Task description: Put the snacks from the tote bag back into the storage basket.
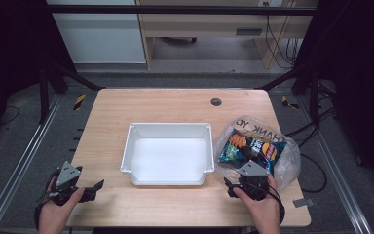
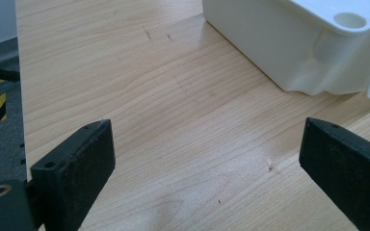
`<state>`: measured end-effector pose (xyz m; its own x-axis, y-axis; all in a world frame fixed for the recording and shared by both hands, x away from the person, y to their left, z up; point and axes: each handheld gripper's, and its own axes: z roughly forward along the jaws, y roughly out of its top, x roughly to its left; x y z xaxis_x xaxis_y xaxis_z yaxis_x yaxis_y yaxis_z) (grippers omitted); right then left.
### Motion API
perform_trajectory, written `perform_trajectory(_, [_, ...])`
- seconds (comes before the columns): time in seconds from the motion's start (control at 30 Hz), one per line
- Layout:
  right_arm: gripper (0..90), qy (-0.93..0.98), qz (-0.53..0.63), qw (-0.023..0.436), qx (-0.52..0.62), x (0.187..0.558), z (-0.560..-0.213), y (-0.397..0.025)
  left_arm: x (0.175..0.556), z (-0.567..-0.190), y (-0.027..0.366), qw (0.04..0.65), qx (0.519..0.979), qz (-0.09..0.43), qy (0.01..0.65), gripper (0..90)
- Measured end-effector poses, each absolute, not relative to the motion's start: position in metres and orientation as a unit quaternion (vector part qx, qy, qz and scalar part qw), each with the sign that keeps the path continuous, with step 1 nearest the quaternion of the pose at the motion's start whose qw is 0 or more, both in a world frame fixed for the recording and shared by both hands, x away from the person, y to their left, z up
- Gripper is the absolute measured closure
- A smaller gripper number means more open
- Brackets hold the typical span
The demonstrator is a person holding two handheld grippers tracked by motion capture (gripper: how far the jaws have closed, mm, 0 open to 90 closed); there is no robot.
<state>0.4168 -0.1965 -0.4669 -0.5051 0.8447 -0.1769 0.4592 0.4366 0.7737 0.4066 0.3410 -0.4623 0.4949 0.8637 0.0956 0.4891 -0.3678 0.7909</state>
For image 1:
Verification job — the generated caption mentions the thin black floor cable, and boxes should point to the thin black floor cable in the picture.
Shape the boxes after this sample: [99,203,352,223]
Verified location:
[0,105,21,127]

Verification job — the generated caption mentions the aluminium floor rail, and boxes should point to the aluminium floor rail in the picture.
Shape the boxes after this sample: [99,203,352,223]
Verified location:
[296,96,374,234]
[0,94,63,234]

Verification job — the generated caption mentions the white plastic bin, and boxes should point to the white plastic bin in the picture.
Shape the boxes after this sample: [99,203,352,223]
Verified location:
[120,122,216,187]

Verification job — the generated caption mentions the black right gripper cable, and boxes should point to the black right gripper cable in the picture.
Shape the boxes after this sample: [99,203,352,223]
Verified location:
[267,191,286,226]

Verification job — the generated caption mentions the white cabinet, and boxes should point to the white cabinet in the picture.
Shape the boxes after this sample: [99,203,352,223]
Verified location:
[46,0,147,65]

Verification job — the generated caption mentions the person's right hand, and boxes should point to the person's right hand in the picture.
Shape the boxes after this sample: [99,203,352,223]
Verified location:
[233,175,281,234]

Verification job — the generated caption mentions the dark blue chip bag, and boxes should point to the dark blue chip bag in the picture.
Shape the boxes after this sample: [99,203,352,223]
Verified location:
[217,128,288,170]

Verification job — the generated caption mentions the black metal stand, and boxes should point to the black metal stand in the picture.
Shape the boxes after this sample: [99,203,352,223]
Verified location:
[38,62,107,125]
[258,62,321,126]

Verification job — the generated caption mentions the clear plastic bag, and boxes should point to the clear plastic bag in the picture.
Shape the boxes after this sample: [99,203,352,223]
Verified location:
[213,115,302,193]

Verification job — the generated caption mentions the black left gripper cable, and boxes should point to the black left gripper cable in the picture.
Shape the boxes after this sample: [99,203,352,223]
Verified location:
[33,175,59,230]

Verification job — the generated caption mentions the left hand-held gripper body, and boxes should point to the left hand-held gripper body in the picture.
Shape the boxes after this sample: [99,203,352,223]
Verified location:
[40,160,94,207]

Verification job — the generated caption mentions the grey metal clip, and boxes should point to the grey metal clip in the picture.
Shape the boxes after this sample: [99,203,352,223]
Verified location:
[292,198,316,209]

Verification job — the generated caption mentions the black horizontal bar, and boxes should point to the black horizontal bar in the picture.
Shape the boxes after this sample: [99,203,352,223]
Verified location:
[47,4,318,17]

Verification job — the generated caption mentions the hanging black cables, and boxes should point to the hanging black cables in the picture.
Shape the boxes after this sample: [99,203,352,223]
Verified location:
[263,1,302,70]

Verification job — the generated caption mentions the black floor cables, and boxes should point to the black floor cables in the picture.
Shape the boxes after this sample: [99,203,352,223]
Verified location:
[284,81,339,194]

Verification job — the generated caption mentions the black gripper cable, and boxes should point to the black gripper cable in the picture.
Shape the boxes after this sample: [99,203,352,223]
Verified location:
[267,191,286,226]
[33,175,59,230]

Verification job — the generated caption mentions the light wooden desk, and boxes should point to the light wooden desk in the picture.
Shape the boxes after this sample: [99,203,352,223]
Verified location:
[135,0,319,70]

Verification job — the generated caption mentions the person's left hand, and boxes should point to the person's left hand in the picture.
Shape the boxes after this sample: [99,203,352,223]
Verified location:
[37,176,86,234]

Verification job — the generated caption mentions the yellow black floor tape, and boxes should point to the yellow black floor tape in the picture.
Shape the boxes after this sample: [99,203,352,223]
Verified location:
[280,95,300,110]
[73,94,87,111]

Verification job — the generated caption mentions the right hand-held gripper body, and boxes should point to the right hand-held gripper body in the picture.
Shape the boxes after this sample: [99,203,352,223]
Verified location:
[236,160,271,201]

